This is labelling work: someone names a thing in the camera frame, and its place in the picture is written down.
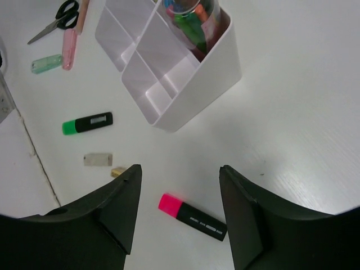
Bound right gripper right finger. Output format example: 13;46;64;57
219;165;359;269

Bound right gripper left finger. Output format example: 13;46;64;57
1;165;142;269

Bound clear tube of colored pens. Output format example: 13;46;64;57
160;0;222;61

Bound yellow pastel pen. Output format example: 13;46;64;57
75;0;90;35

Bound small tan eraser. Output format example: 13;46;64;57
110;166;127;178

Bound pink black highlighter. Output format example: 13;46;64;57
158;193;227;241

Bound grey eraser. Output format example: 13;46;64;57
83;153;113;167

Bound green black highlighter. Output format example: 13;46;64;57
62;112;113;136

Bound right white organizer box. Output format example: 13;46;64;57
121;3;241;132

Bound white organizer box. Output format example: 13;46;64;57
121;3;241;132
95;0;155;72

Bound green correction tape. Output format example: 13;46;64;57
31;54;62;74

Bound pink correction tape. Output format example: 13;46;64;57
62;29;77;71

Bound left white organizer box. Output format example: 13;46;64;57
95;0;155;72

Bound black handled scissors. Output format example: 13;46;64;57
28;0;79;45

